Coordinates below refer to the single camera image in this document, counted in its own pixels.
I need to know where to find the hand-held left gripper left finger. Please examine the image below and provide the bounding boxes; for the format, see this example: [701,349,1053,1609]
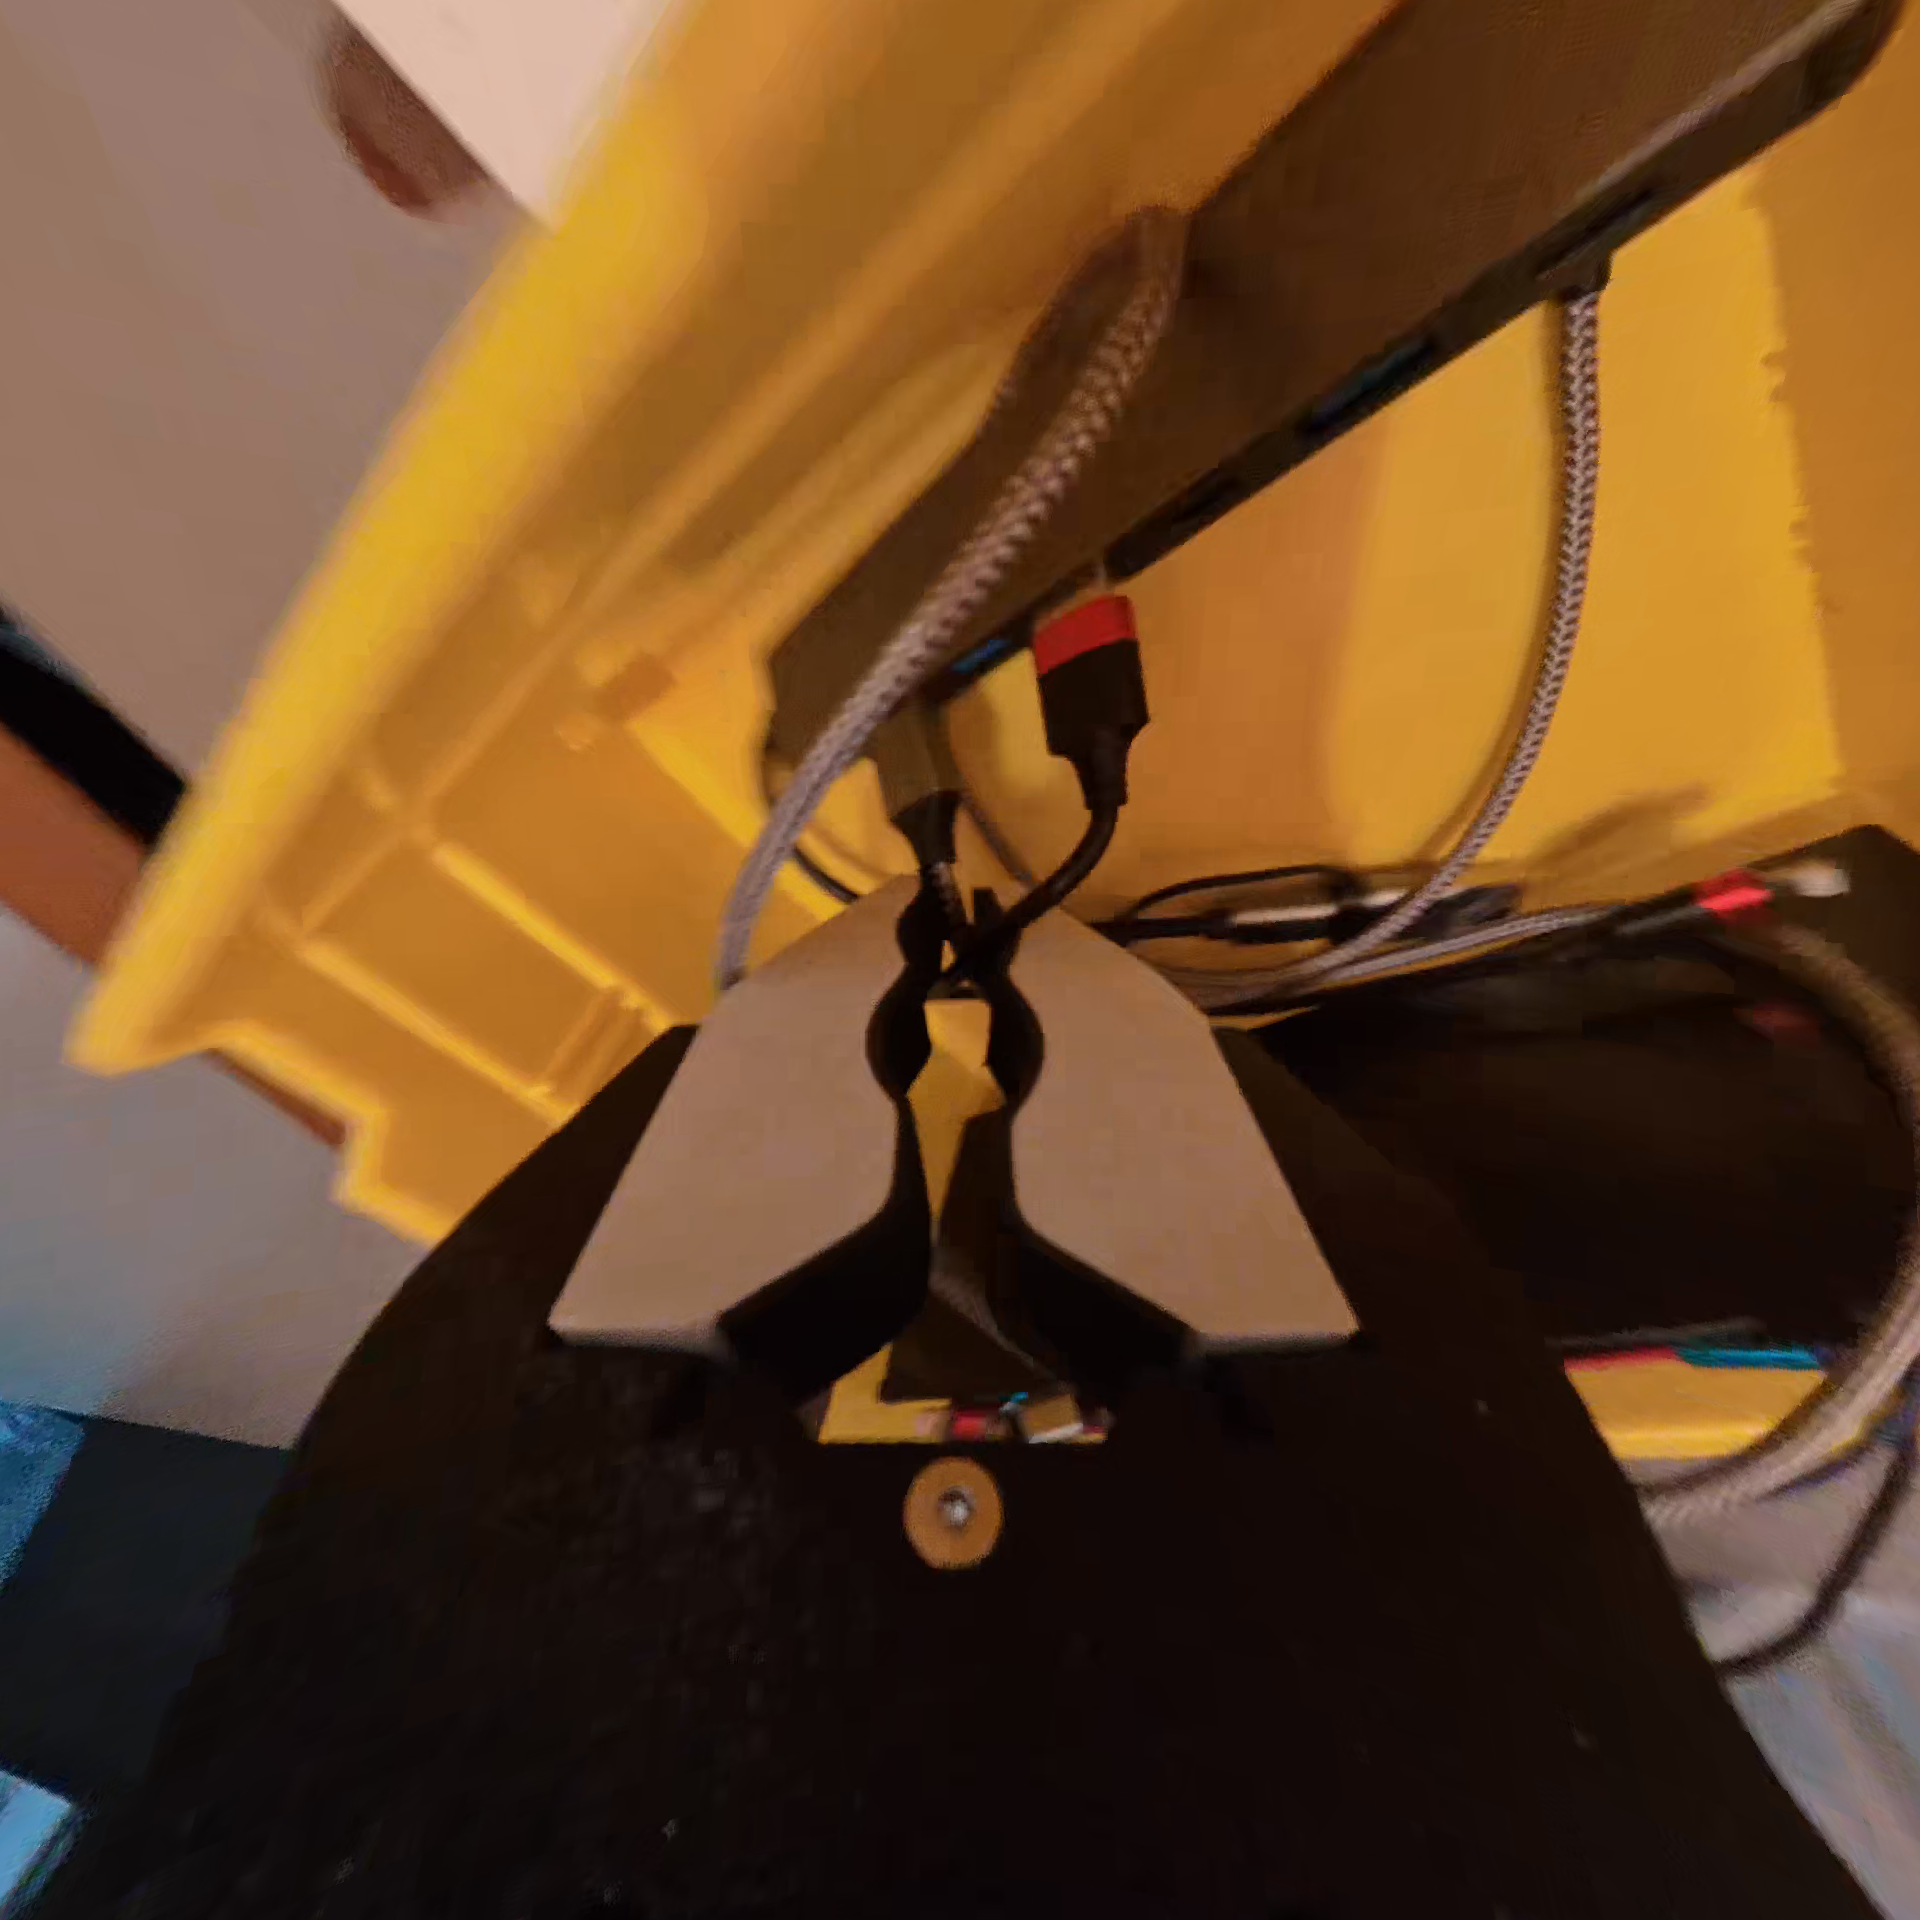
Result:
[547,874,942,1407]

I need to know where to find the grey braided usb cable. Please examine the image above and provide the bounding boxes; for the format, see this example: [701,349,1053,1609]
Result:
[716,213,1607,1007]
[1631,920,1920,1528]

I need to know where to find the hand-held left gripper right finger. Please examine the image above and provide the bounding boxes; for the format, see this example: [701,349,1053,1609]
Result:
[960,901,1362,1368]

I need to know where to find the black red-banded usb cable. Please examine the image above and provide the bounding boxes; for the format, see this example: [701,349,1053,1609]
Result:
[960,593,1153,969]

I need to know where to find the black bin divider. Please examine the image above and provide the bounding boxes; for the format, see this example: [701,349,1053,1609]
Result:
[1248,820,1920,1352]

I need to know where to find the yellow plastic bin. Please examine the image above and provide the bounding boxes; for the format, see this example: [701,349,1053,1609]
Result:
[70,0,1920,1464]

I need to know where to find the grey usb hub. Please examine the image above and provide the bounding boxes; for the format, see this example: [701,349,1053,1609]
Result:
[762,0,1907,755]

